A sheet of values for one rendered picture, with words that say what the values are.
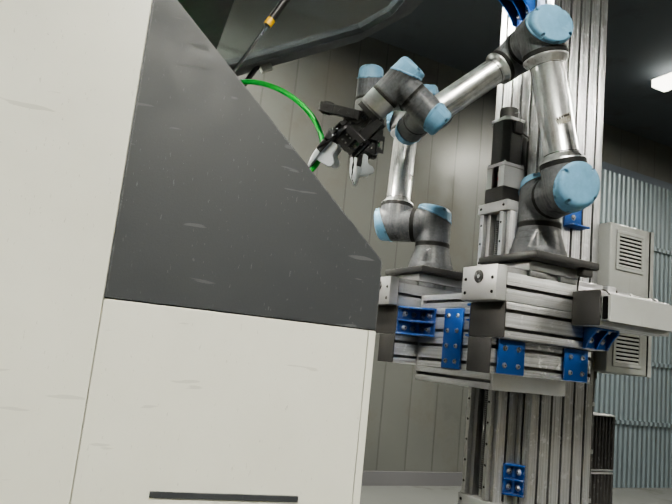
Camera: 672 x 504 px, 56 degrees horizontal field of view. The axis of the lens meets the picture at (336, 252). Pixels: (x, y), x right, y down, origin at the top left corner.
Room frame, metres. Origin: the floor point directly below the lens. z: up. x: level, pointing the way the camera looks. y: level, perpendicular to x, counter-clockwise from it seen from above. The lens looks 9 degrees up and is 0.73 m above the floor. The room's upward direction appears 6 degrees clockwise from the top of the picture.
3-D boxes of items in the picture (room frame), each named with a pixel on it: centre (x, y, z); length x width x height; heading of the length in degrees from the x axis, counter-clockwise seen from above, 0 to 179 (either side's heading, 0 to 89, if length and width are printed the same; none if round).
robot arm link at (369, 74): (1.78, -0.05, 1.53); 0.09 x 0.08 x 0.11; 159
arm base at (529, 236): (1.70, -0.55, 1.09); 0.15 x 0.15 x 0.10
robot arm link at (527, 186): (1.69, -0.55, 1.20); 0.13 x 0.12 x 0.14; 9
